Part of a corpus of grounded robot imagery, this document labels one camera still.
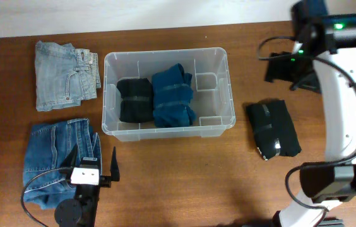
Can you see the dark blue folded jeans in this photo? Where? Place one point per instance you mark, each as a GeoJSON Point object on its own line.
{"type": "Point", "coordinates": [48, 146]}

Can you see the light blue jeans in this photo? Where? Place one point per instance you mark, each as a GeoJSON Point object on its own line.
{"type": "Point", "coordinates": [65, 76]}

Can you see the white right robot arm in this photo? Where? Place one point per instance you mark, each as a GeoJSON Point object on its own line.
{"type": "Point", "coordinates": [329, 43]}

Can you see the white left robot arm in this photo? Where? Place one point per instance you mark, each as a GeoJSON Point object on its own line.
{"type": "Point", "coordinates": [81, 210]}

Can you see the clear plastic storage bin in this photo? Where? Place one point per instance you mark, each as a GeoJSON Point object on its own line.
{"type": "Point", "coordinates": [212, 99]}

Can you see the black garment with tape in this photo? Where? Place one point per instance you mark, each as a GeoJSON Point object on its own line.
{"type": "Point", "coordinates": [137, 100]}
{"type": "Point", "coordinates": [273, 129]}

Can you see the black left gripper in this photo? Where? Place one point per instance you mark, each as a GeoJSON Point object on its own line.
{"type": "Point", "coordinates": [106, 180]}

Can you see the teal blue garment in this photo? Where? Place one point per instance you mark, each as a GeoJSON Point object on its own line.
{"type": "Point", "coordinates": [172, 98]}

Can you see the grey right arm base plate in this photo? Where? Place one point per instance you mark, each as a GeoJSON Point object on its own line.
{"type": "Point", "coordinates": [331, 223]}

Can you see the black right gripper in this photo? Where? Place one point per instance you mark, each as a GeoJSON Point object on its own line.
{"type": "Point", "coordinates": [274, 69]}

